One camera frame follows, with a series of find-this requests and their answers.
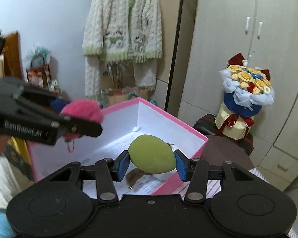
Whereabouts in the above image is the pink strawberry plush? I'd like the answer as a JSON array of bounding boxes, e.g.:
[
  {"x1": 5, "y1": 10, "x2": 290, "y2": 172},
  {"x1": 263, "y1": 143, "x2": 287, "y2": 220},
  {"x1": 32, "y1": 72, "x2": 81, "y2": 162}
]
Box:
[{"x1": 60, "y1": 99, "x2": 104, "y2": 153}]

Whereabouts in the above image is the green round plush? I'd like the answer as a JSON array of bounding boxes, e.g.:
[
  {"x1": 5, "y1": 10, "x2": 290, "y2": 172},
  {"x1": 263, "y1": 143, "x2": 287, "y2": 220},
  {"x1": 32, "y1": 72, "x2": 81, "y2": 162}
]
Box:
[{"x1": 128, "y1": 134, "x2": 176, "y2": 174}]

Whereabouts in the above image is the white brown panda plush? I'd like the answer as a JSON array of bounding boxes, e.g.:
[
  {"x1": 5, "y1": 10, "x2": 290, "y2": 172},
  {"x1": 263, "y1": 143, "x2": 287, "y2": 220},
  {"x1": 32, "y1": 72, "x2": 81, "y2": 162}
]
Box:
[{"x1": 126, "y1": 168, "x2": 169, "y2": 190}]

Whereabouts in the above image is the striped pink bed sheet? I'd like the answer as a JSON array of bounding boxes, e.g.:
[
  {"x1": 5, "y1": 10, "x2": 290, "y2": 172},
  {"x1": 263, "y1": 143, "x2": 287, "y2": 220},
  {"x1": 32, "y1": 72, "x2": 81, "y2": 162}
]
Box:
[{"x1": 184, "y1": 161, "x2": 297, "y2": 237}]

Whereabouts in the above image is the pink cardboard storage box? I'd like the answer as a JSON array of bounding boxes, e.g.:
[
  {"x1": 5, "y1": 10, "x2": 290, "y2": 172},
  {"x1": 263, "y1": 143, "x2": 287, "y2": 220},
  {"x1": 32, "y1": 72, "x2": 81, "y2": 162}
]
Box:
[{"x1": 28, "y1": 98, "x2": 208, "y2": 182}]

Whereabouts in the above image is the wooden side cabinet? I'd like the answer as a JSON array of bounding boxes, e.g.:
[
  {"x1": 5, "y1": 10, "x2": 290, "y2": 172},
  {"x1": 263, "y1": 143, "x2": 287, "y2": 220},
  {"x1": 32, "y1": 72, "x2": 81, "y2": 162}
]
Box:
[{"x1": 0, "y1": 31, "x2": 23, "y2": 80}]

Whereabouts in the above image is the dark suitcase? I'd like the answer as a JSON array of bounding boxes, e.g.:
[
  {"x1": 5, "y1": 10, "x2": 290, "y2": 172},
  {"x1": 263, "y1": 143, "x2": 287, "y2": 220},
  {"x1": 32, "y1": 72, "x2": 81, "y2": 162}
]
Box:
[{"x1": 193, "y1": 113, "x2": 255, "y2": 156}]

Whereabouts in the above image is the cream gift box red ribbon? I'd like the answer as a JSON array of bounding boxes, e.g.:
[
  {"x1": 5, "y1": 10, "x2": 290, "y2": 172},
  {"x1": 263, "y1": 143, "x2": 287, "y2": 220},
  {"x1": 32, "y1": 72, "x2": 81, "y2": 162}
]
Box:
[{"x1": 215, "y1": 103, "x2": 254, "y2": 140}]

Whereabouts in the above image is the flower bouquet blue wrap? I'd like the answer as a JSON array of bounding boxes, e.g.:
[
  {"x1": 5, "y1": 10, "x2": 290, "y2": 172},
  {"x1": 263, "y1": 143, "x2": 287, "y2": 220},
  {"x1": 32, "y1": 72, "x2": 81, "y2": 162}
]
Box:
[{"x1": 219, "y1": 53, "x2": 275, "y2": 117}]

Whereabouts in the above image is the cream knit cardigan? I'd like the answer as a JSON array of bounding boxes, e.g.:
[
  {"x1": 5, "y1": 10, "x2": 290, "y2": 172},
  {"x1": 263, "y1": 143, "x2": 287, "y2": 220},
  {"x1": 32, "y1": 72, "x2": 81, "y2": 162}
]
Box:
[{"x1": 82, "y1": 0, "x2": 163, "y2": 100}]

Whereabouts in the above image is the beige wardrobe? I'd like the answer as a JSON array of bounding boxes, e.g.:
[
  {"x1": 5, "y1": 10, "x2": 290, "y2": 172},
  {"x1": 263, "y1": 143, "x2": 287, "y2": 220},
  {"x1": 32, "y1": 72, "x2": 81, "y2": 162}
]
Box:
[{"x1": 178, "y1": 0, "x2": 298, "y2": 190}]

